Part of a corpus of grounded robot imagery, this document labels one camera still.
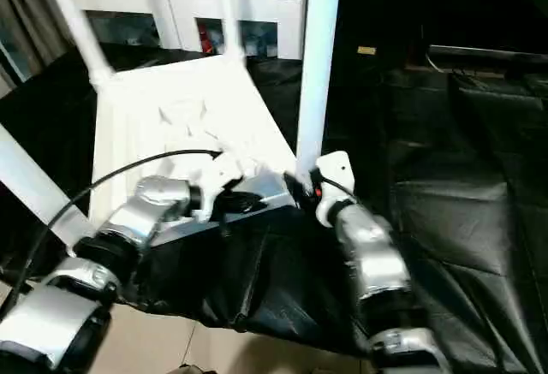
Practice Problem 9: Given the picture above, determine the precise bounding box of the white plastic table top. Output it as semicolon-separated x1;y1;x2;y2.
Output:
87;55;301;247

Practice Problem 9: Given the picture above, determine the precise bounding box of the black flat panel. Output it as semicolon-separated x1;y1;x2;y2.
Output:
426;43;548;63

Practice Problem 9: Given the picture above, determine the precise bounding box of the white cabinet with glass doors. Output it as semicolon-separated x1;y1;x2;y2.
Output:
63;0;310;62

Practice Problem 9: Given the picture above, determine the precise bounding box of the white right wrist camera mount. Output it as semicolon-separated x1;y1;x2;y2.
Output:
313;149;357;229

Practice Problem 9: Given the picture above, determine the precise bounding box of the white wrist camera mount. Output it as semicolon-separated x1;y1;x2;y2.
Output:
313;149;357;229
187;150;248;224

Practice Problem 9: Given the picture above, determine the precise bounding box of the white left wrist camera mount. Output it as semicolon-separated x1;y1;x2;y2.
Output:
187;150;248;224

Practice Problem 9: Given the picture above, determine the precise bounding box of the black plastic mat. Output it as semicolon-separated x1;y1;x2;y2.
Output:
0;44;548;374

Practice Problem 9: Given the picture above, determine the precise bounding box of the grey and blue curtain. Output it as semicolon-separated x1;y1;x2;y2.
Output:
0;0;79;89

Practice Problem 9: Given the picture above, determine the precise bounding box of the white plastic table leg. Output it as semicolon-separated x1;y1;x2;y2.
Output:
39;0;116;87
294;0;344;187
215;0;249;66
0;122;94;247

